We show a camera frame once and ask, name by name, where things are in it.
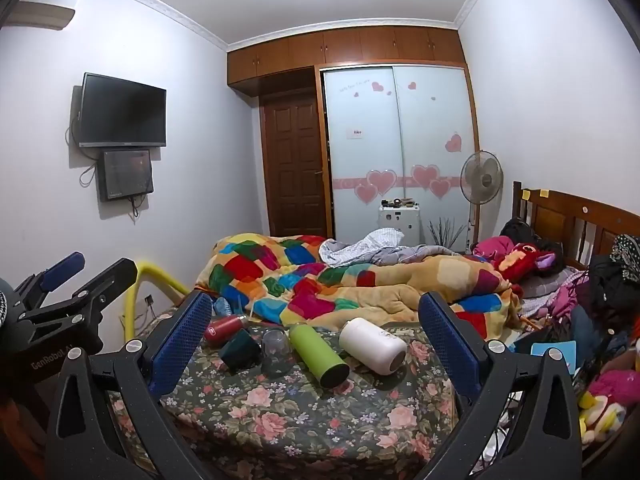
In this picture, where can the small black wall monitor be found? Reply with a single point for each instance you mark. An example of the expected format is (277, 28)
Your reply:
(125, 175)

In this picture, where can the colourful patchwork blanket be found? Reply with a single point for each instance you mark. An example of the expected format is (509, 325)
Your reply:
(350, 280)

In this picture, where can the dark green cup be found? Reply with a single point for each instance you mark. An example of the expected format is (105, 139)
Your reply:
(239, 351)

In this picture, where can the standing fan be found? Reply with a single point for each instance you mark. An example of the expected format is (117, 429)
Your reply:
(481, 180)

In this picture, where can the pile of dark clothes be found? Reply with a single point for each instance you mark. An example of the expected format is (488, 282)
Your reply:
(612, 280)

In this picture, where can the blue notebook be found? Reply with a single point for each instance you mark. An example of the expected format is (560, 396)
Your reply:
(552, 352)

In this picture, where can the checked grey cloth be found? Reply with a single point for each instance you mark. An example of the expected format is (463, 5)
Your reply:
(362, 247)

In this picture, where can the red bottle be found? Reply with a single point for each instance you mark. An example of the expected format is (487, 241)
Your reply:
(224, 329)

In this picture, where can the yellow foam tube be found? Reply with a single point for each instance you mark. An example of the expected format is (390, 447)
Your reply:
(145, 285)

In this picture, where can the white small cabinet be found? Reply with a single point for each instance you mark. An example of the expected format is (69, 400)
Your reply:
(398, 220)

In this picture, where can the dry twig decoration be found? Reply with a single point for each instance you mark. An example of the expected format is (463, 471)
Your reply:
(445, 235)

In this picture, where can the air conditioner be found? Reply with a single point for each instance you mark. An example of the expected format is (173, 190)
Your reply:
(37, 16)

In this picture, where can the brown wooden door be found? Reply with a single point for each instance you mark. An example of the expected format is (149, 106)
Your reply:
(295, 170)

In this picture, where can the wooden headboard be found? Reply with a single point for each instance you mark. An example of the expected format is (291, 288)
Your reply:
(575, 230)

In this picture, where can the white cylindrical bottle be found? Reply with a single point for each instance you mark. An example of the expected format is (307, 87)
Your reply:
(372, 345)

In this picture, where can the green bottle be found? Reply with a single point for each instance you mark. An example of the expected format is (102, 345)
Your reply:
(316, 353)

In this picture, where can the wooden overhead cabinets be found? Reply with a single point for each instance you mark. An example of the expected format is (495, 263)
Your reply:
(345, 52)

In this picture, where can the wall television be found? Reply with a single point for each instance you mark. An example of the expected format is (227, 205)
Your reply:
(122, 111)

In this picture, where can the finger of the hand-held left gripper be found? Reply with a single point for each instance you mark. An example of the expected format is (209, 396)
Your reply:
(59, 272)
(95, 290)

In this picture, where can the sliding wardrobe with heart stickers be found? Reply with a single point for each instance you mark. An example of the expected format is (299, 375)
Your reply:
(397, 150)

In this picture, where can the yellow and pink plush toy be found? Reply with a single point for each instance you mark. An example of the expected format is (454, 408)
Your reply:
(602, 410)

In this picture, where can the clear glass cup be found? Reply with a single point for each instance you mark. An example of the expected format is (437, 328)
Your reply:
(276, 352)

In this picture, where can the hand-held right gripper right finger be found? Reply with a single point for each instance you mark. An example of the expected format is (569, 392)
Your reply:
(452, 342)

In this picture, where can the pink clothes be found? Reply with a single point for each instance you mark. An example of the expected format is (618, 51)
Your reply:
(492, 247)

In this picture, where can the red plush toy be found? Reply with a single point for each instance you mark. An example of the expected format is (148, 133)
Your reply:
(527, 262)

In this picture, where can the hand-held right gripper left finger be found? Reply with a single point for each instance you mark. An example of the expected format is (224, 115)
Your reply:
(181, 341)

